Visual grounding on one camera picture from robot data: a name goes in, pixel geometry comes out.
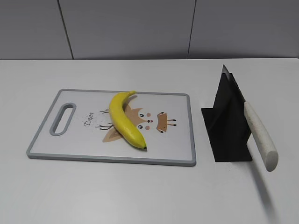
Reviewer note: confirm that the grey-rimmed white cutting board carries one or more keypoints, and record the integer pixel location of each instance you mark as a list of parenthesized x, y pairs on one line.
[(78, 127)]

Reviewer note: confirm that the yellow plastic banana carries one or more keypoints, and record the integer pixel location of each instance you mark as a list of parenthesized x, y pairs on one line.
[(122, 123)]

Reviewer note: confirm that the cleaver knife with white handle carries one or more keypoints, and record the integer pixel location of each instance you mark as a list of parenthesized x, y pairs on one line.
[(261, 136)]

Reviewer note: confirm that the black knife stand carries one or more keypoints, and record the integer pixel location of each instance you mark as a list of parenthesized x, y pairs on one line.
[(227, 128)]

